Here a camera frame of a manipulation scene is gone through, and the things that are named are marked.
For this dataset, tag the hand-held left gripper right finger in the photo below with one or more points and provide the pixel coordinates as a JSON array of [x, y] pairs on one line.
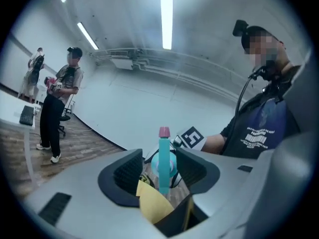
[[199, 175]]

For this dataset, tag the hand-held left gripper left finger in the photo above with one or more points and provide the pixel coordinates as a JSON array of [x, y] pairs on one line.
[[119, 183]]

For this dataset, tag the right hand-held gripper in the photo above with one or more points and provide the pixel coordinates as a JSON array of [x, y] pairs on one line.
[[192, 138]]

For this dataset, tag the teal bottle cap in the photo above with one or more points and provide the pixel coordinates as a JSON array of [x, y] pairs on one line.
[[164, 158]]

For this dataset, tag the teal and pink toy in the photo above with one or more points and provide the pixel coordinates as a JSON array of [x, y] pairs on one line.
[[155, 167]]

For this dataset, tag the person's right forearm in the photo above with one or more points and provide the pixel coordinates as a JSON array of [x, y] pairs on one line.
[[214, 143]]

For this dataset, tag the green black backpack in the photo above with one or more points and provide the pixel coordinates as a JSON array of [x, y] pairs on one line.
[[144, 178]]

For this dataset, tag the round yellow table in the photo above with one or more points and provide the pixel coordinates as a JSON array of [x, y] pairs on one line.
[[152, 203]]

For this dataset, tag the person's black shirt torso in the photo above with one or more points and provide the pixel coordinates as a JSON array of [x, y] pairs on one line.
[[261, 128]]

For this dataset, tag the black office chair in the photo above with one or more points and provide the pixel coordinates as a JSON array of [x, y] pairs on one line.
[[65, 118]]

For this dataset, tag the white ceiling pipes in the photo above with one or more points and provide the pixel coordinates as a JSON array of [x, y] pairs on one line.
[[187, 75]]

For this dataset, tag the black keyboard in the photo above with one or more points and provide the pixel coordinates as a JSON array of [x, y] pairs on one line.
[[27, 115]]

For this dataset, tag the ceiling air conditioner unit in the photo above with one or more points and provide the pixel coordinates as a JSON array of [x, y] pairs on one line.
[[122, 60]]

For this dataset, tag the large white table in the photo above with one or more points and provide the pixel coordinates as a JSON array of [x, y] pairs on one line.
[[12, 108]]

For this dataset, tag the person's head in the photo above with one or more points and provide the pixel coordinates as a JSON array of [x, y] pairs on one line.
[[269, 48]]

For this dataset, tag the black neck camera mount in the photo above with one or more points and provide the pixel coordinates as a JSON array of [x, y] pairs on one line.
[[260, 72]]

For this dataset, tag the black head-mounted camera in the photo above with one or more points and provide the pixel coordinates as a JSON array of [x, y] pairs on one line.
[[239, 28]]

